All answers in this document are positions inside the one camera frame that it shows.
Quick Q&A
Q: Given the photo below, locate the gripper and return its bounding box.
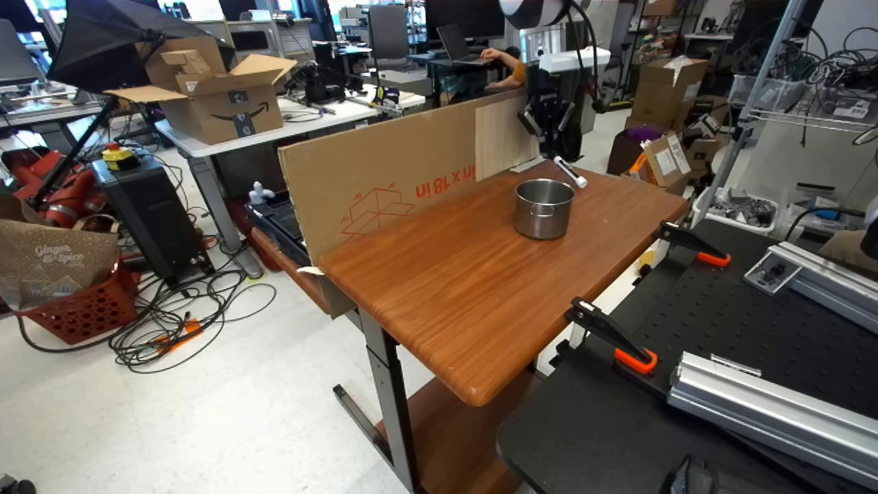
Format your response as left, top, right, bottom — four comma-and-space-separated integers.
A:
517, 65, 577, 158

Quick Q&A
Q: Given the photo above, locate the white marker with black cap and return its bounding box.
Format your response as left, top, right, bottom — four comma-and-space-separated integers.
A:
553, 156, 589, 189

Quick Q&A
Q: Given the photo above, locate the light wood board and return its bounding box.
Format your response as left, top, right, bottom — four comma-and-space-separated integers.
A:
474, 95, 541, 182

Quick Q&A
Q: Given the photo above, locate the person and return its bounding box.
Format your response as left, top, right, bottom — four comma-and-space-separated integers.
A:
479, 46, 528, 92

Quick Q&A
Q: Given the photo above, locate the stack of cardboard boxes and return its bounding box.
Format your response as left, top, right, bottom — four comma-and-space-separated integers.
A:
606, 56, 715, 197

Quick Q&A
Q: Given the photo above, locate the black laptop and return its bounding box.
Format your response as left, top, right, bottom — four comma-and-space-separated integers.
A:
436, 23, 496, 67

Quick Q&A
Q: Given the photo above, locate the monitor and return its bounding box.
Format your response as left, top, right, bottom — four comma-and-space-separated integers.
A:
425, 0, 506, 40

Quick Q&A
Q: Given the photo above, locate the large cardboard panel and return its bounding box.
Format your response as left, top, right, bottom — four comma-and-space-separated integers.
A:
277, 89, 530, 318

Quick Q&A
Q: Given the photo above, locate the black clamp with orange tips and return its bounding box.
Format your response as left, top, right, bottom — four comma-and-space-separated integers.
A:
563, 296, 659, 377
654, 220, 733, 269

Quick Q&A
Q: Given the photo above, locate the grey office chair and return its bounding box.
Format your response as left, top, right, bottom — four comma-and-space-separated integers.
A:
366, 5, 414, 71

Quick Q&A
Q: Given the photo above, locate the white bin with parts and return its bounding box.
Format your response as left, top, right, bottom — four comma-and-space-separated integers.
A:
690, 186, 781, 236

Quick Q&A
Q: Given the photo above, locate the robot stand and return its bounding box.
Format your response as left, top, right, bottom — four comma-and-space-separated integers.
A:
495, 217, 878, 494

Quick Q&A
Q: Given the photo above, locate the black tray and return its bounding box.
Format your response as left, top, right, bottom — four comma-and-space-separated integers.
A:
244, 194, 311, 267

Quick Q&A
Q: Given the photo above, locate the open cardboard box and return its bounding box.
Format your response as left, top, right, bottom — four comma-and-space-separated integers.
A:
104, 36, 298, 145

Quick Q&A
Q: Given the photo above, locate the white desk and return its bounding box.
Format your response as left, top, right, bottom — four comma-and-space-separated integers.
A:
155, 85, 427, 280

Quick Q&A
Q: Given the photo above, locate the black computer tower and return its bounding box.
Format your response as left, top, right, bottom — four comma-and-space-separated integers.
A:
91, 155, 208, 283

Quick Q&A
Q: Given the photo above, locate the yellow emergency stop button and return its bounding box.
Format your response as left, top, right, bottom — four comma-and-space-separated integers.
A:
101, 142, 141, 173

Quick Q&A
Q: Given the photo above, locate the black softbox light on stand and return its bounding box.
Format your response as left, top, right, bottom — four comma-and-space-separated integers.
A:
26, 0, 230, 208

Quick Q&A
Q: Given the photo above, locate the red perforated basket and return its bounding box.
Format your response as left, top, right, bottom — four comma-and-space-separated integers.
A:
16, 263, 139, 346

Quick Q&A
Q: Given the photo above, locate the brown paper bag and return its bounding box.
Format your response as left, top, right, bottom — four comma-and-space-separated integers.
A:
0, 217, 122, 311

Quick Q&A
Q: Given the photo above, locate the steel cup with handles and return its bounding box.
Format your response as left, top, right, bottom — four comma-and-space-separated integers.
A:
514, 178, 576, 241

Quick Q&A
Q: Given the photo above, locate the heap of black cables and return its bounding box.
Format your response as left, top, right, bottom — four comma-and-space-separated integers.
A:
728, 25, 878, 121

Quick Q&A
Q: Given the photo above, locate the aluminium rail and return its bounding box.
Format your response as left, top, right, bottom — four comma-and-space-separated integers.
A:
667, 351, 878, 489
743, 241, 878, 335

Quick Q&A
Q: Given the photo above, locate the tangle of black floor cables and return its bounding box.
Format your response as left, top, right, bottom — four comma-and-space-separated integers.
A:
15, 257, 278, 376

